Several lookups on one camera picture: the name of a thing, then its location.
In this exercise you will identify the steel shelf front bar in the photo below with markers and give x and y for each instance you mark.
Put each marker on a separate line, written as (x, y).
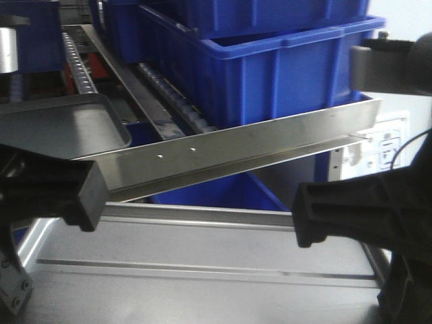
(142, 171)

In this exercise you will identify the blue bin below right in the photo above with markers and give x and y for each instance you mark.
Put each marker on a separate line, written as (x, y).
(240, 191)

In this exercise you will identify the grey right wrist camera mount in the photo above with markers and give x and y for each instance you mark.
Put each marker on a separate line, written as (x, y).
(379, 65)

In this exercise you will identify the silver metal tray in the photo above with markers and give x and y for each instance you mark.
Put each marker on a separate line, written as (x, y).
(176, 264)

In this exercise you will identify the large blue bin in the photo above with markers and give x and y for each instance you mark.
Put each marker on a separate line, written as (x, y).
(40, 44)
(245, 79)

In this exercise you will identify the large blue bin right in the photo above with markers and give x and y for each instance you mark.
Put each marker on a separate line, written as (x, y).
(245, 79)

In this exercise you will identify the large blue bin left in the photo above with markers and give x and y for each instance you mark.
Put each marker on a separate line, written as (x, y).
(40, 44)

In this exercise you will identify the right steel divider rail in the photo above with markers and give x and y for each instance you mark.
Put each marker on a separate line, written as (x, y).
(148, 103)

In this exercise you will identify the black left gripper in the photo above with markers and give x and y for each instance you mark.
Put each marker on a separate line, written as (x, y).
(37, 186)

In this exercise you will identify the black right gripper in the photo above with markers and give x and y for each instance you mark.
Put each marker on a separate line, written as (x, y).
(390, 210)

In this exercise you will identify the far right roller track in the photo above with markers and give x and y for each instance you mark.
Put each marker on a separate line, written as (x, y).
(178, 106)

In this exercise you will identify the red metal floor frame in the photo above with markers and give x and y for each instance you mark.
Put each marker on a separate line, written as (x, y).
(94, 65)

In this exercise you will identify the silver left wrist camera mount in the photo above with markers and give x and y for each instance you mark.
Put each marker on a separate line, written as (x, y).
(9, 41)

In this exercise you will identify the right white roller track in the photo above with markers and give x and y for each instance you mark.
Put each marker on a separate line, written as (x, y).
(83, 81)

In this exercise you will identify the stacked blue bin upper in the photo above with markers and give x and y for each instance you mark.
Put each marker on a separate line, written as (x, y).
(220, 19)

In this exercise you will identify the white wall socket panel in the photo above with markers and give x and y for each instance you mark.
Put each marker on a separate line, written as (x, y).
(375, 153)

